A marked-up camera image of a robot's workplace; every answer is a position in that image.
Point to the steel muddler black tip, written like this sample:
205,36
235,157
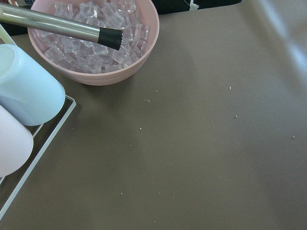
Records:
109,37

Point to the light blue cup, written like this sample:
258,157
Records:
29,92

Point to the white cup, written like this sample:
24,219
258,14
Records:
16,143

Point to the white wire cup rack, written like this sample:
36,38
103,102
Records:
43,135

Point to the pink bowl of ice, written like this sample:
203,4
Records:
148,15

